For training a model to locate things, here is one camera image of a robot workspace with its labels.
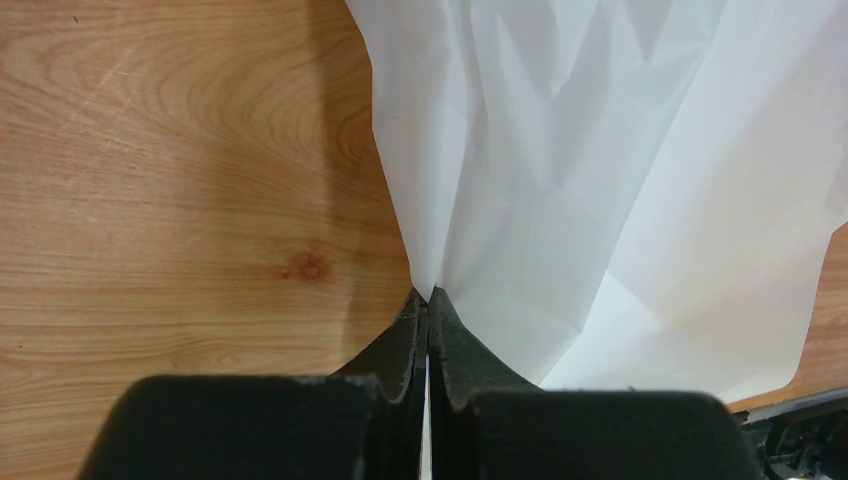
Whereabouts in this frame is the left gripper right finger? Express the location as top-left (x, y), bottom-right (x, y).
top-left (428, 288), bottom-right (759, 479)

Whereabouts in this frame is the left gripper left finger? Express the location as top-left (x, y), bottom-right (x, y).
top-left (80, 291), bottom-right (426, 479)

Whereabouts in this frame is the white wrapping paper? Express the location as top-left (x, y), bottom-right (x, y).
top-left (348, 1), bottom-right (847, 402)

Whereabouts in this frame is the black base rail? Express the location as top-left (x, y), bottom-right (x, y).
top-left (734, 387), bottom-right (847, 480)

